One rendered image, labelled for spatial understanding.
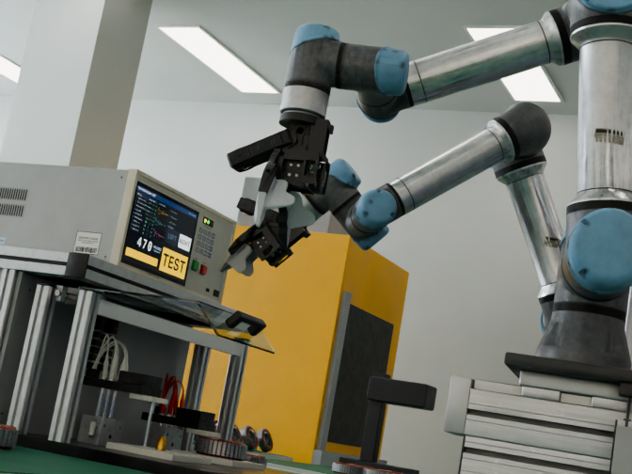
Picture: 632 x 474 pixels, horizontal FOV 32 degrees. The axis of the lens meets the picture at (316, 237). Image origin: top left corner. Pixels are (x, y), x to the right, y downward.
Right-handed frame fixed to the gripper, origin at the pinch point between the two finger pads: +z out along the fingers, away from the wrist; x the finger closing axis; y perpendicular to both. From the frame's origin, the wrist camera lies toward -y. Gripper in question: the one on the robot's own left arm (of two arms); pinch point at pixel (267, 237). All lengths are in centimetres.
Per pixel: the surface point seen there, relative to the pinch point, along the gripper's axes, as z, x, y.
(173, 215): -11, 49, -40
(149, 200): -12, 39, -41
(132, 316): 13, 36, -38
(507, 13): -214, 408, -32
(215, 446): 35, 58, -24
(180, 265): -2, 56, -39
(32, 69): -151, 379, -298
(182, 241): -7, 55, -39
